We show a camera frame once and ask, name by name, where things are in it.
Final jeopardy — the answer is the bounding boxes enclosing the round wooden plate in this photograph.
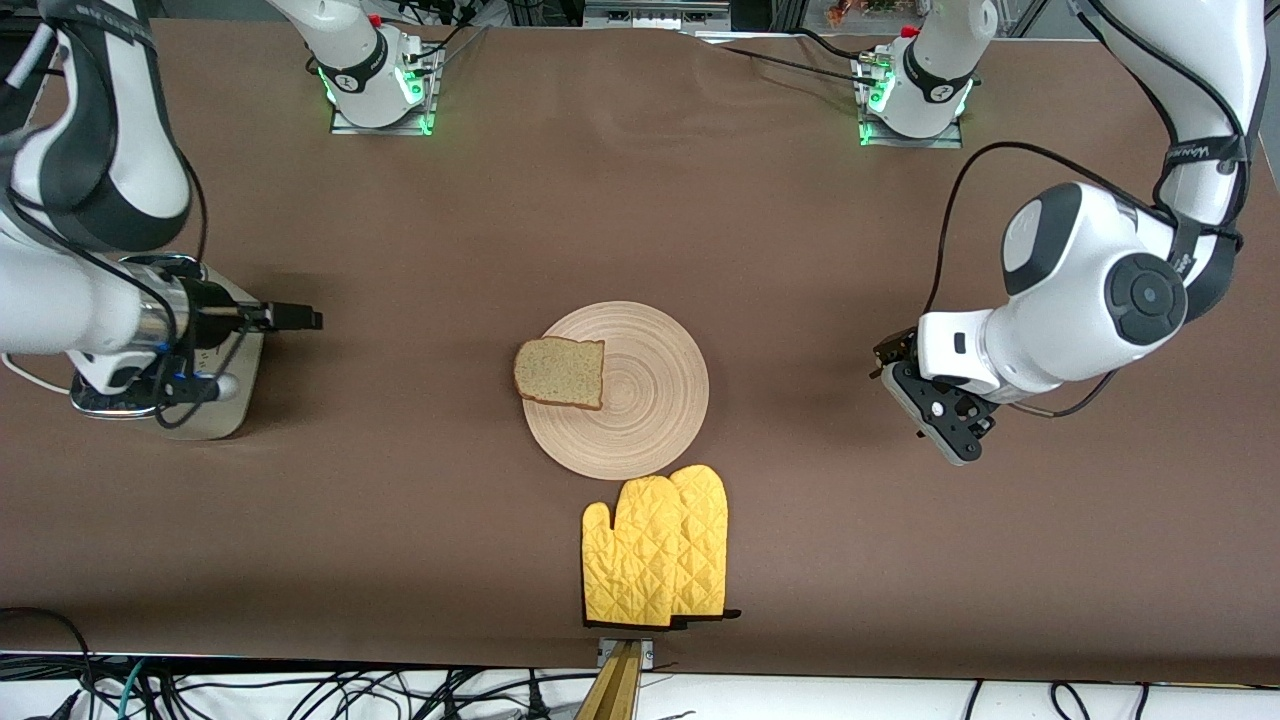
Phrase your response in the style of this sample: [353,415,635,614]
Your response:
[522,301,711,482]

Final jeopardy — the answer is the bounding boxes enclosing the bread slice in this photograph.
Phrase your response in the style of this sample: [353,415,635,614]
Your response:
[513,337,606,412]

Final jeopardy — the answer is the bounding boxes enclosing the cream and chrome toaster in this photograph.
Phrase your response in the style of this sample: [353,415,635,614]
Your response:
[68,255,267,442]

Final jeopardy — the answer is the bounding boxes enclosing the brown table cover sheet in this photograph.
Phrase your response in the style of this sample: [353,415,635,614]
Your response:
[0,15,1280,687]

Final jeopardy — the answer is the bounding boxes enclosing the yellow quilted oven mitt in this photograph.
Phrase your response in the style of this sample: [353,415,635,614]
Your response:
[668,464,743,623]
[581,476,693,630]

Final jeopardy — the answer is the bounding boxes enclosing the yellow wooden beam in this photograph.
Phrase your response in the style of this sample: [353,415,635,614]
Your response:
[575,640,641,720]

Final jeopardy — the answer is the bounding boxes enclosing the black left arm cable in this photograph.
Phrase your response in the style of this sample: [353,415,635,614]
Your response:
[922,0,1256,419]

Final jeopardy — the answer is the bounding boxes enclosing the white toaster power cord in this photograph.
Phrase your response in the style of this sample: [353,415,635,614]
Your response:
[0,352,73,393]

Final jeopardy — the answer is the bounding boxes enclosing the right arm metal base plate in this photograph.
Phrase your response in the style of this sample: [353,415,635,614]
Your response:
[330,48,441,136]

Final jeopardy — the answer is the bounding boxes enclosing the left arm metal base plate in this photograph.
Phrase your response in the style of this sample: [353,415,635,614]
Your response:
[858,55,966,149]

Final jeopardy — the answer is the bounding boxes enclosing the black table cable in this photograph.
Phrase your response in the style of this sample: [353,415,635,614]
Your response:
[715,42,886,83]
[795,27,873,61]

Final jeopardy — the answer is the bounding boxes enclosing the black looped floor cable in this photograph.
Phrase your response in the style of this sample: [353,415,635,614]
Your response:
[0,607,98,720]

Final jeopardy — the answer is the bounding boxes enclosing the teal floor cable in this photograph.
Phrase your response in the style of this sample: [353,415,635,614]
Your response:
[118,658,151,719]

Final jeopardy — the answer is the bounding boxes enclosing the tangled black floor cables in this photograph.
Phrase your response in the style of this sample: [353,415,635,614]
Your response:
[150,665,601,720]

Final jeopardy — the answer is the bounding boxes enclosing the aluminium frame rail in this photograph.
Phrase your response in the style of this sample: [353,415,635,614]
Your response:
[583,0,731,31]

